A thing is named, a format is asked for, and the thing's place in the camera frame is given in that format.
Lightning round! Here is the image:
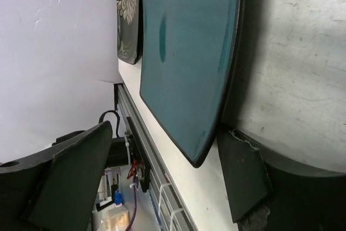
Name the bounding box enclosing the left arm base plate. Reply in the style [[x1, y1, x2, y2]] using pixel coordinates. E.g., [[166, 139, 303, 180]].
[[124, 116, 151, 193]]

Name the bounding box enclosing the black floral square plate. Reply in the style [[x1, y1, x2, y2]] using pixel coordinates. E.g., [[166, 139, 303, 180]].
[[116, 0, 143, 64]]

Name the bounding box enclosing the teal square plate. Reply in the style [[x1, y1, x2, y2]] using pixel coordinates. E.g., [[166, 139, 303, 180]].
[[139, 0, 242, 168]]

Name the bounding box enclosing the aluminium table frame rail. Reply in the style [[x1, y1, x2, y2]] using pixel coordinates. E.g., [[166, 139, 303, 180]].
[[115, 83, 197, 230]]

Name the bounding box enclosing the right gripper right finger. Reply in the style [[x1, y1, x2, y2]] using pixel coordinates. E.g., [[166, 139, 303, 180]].
[[217, 124, 345, 230]]

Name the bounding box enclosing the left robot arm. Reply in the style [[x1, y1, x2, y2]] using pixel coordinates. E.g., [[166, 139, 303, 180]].
[[52, 130, 129, 168]]

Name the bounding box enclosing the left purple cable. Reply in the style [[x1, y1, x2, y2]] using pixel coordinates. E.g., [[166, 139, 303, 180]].
[[123, 183, 140, 231]]

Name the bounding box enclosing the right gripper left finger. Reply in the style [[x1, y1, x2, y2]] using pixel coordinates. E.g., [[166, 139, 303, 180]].
[[1, 121, 112, 230]]

